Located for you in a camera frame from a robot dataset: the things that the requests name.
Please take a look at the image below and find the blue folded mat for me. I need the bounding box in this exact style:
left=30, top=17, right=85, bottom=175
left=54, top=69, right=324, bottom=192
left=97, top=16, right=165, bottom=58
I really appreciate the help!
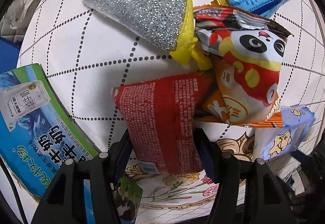
left=0, top=37, right=20, bottom=74

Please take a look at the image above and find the panda orange snack bag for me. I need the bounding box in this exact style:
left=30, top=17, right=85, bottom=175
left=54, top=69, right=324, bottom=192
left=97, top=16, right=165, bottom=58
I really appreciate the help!
left=193, top=4, right=291, bottom=128

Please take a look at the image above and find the light blue tissue pack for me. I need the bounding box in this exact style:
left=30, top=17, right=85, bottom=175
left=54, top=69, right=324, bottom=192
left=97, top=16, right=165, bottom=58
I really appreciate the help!
left=253, top=105, right=316, bottom=161

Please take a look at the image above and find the cream puffer jacket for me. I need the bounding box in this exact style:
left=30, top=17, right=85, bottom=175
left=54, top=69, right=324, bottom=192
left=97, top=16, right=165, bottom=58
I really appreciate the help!
left=1, top=0, right=41, bottom=43

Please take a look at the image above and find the silver glitter yellow pouch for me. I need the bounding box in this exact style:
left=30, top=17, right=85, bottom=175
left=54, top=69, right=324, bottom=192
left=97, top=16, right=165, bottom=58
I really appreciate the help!
left=82, top=0, right=212, bottom=70

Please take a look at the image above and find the red snack packet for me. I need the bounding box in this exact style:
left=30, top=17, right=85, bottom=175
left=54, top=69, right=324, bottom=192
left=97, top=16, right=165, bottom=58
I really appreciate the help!
left=111, top=71, right=215, bottom=174

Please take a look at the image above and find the floral patterned tablecloth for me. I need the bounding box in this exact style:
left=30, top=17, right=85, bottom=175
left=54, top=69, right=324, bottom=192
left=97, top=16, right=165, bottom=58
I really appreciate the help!
left=18, top=0, right=324, bottom=223

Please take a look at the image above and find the milk carton cardboard box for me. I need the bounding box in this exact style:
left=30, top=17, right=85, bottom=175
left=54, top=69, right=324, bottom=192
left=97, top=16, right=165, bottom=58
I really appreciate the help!
left=0, top=63, right=143, bottom=224

